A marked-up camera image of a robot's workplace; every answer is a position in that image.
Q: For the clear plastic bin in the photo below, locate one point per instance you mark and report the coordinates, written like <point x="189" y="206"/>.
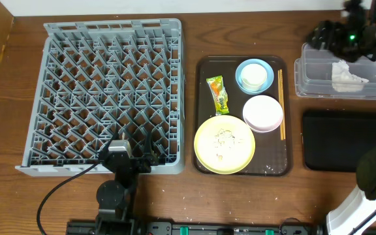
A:
<point x="313" y="75"/>

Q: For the yellow plate with crumbs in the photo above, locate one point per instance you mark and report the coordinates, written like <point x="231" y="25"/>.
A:
<point x="224" y="144"/>

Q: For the grey plastic dish rack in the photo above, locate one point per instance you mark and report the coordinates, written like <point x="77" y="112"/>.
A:
<point x="106" y="78"/>

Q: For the green yellow snack wrapper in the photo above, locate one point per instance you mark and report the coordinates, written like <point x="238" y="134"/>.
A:
<point x="219" y="94"/>

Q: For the black plastic tray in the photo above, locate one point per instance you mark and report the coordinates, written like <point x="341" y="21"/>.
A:
<point x="336" y="140"/>

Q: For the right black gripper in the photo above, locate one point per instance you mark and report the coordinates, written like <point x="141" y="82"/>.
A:
<point x="326" y="38"/>

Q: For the pink bowl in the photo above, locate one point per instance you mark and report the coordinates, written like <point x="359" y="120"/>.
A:
<point x="262" y="113"/>

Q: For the white napkin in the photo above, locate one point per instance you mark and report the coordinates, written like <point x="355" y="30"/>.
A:
<point x="344" y="81"/>

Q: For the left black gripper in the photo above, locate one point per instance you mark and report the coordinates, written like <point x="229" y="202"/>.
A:
<point x="130" y="162"/>

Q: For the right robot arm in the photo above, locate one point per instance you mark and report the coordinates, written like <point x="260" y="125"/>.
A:
<point x="358" y="211"/>

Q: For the dark brown serving tray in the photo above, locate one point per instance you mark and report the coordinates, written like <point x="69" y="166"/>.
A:
<point x="273" y="155"/>

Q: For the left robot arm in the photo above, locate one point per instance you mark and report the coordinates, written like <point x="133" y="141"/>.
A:
<point x="116" y="197"/>

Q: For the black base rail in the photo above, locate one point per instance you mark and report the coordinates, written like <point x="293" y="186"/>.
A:
<point x="166" y="228"/>

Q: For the light blue bowl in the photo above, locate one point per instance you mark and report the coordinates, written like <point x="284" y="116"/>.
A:
<point x="266" y="85"/>

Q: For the white plastic cup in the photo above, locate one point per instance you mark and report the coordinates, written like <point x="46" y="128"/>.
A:
<point x="253" y="76"/>

